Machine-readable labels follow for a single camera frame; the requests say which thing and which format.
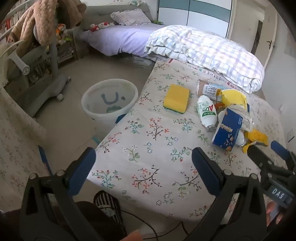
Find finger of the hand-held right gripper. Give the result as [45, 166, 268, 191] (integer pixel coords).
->
[270, 140, 296, 167]
[247, 145, 278, 176]

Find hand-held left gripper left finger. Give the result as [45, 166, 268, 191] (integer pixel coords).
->
[20, 147, 102, 241]

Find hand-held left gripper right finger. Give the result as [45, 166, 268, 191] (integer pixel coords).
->
[185, 148, 267, 241]

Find yellow wrapper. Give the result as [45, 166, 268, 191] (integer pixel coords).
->
[242, 128, 269, 153]

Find white plastic bin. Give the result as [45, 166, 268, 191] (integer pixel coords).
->
[81, 79, 139, 130]

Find person's right hand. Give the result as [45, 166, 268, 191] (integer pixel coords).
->
[266, 201, 285, 227]

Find blue plastic stick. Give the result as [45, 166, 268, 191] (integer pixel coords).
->
[38, 146, 52, 176]

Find black striped slipper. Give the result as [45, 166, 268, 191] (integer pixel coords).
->
[93, 190, 123, 223]

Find blue cardboard box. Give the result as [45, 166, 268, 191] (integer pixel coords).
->
[212, 108, 243, 151]

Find person's leg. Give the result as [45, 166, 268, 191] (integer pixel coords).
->
[76, 202, 144, 241]

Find white bottle with green label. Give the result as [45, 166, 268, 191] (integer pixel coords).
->
[196, 95, 218, 132]

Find yellow plastic bowl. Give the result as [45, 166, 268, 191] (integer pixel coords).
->
[221, 89, 248, 109]

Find floral cloth cover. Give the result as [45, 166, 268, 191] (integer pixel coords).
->
[0, 88, 50, 209]

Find yellow sponge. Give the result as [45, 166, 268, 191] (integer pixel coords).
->
[163, 84, 190, 115]

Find grey wheeled chair base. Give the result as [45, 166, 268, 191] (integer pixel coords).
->
[5, 23, 71, 118]

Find wooden toy shelf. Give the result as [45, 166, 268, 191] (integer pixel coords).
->
[54, 23, 78, 63]

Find checked quilt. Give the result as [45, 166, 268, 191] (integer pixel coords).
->
[144, 25, 265, 94]

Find boxes under bed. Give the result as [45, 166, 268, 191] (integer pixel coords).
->
[133, 54, 158, 69]

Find white door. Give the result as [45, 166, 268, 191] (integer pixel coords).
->
[228, 2, 278, 70]

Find bed with purple sheet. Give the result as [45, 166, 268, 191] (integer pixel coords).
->
[79, 23, 167, 58]

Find beige fleece blanket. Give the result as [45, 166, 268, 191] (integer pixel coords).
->
[7, 0, 58, 45]

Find white and teal wardrobe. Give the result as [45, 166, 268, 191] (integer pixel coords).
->
[157, 0, 233, 39]

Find brown plush bear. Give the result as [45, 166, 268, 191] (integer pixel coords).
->
[55, 0, 87, 27]

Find checked pillow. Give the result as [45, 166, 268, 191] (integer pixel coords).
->
[110, 9, 152, 26]

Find white metal rack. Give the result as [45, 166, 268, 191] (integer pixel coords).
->
[0, 0, 30, 40]

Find black cable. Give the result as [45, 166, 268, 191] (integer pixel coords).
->
[116, 209, 192, 240]

